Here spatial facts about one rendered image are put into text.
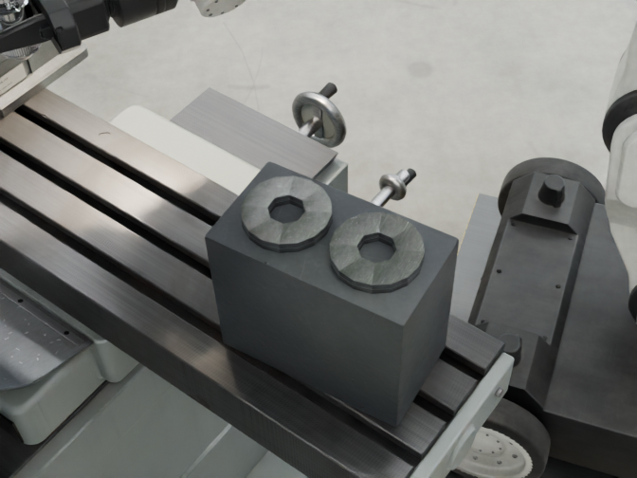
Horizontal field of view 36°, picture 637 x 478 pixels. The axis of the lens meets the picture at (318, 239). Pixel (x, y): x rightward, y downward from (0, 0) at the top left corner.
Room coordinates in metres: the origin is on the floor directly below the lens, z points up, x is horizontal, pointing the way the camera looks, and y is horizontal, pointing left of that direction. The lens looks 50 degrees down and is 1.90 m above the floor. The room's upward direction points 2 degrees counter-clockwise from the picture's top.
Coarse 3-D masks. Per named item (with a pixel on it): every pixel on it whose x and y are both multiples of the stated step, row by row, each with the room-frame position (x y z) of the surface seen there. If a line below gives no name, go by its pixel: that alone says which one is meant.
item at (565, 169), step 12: (516, 168) 1.28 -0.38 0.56; (528, 168) 1.26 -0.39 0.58; (540, 168) 1.25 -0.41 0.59; (552, 168) 1.24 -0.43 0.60; (564, 168) 1.24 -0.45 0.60; (576, 168) 1.24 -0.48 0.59; (504, 180) 1.28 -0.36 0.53; (576, 180) 1.22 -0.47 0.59; (588, 180) 1.22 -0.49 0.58; (504, 192) 1.26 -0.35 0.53; (600, 192) 1.22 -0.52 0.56; (504, 204) 1.25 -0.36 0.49
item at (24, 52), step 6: (30, 6) 0.89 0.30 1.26; (30, 12) 0.88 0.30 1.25; (18, 18) 0.87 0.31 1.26; (24, 18) 0.87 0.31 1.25; (0, 24) 0.86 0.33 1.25; (6, 24) 0.86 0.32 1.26; (12, 24) 0.86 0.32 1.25; (0, 30) 0.86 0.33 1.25; (24, 48) 0.86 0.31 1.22; (30, 48) 0.87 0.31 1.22; (36, 48) 0.87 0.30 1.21; (6, 54) 0.86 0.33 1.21; (12, 54) 0.86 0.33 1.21; (18, 54) 0.86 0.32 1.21; (24, 54) 0.86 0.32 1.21; (30, 54) 0.87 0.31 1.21
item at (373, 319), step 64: (256, 192) 0.67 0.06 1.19; (320, 192) 0.66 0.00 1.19; (256, 256) 0.60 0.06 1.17; (320, 256) 0.59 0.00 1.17; (384, 256) 0.59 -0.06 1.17; (448, 256) 0.59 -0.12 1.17; (256, 320) 0.60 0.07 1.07; (320, 320) 0.55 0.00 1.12; (384, 320) 0.52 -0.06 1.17; (320, 384) 0.56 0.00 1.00; (384, 384) 0.52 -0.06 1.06
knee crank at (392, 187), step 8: (384, 176) 1.25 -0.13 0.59; (392, 176) 1.24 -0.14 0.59; (400, 176) 1.26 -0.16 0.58; (408, 176) 1.26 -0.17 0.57; (384, 184) 1.24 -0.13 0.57; (392, 184) 1.23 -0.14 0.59; (400, 184) 1.23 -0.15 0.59; (408, 184) 1.27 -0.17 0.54; (384, 192) 1.22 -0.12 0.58; (392, 192) 1.23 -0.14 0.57; (400, 192) 1.22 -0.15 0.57; (376, 200) 1.20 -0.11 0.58; (384, 200) 1.20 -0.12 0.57
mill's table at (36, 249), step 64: (0, 128) 0.99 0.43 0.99; (64, 128) 0.99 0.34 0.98; (0, 192) 0.88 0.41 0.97; (64, 192) 0.87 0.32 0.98; (128, 192) 0.86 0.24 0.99; (192, 192) 0.86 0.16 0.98; (0, 256) 0.80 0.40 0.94; (64, 256) 0.76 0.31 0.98; (128, 256) 0.76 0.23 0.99; (192, 256) 0.76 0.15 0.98; (128, 320) 0.66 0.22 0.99; (192, 320) 0.68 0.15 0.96; (448, 320) 0.64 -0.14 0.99; (192, 384) 0.60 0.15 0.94; (256, 384) 0.57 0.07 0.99; (448, 384) 0.56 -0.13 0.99; (320, 448) 0.49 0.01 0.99; (384, 448) 0.50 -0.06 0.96; (448, 448) 0.49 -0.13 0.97
